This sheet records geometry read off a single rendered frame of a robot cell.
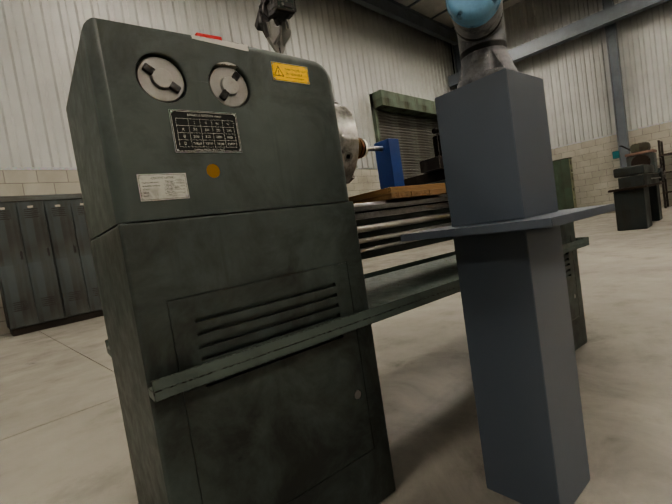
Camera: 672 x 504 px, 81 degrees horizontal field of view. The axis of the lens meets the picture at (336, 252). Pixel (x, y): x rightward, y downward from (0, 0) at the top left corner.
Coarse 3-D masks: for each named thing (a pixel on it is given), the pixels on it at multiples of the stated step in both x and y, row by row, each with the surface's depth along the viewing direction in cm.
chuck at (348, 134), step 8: (336, 112) 125; (344, 112) 128; (344, 120) 126; (352, 120) 128; (344, 128) 125; (352, 128) 127; (344, 136) 124; (352, 136) 126; (344, 144) 124; (352, 144) 126; (344, 152) 125; (352, 152) 127; (344, 160) 126; (352, 160) 128; (344, 168) 128; (352, 168) 130
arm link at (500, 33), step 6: (498, 24) 96; (498, 30) 98; (504, 30) 100; (486, 36) 98; (492, 36) 98; (498, 36) 99; (504, 36) 100; (462, 42) 103; (468, 42) 101; (474, 42) 100; (480, 42) 99; (462, 48) 103
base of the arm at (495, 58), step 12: (468, 48) 101; (480, 48) 99; (492, 48) 98; (504, 48) 100; (468, 60) 101; (480, 60) 99; (492, 60) 99; (504, 60) 98; (468, 72) 101; (480, 72) 98; (492, 72) 97
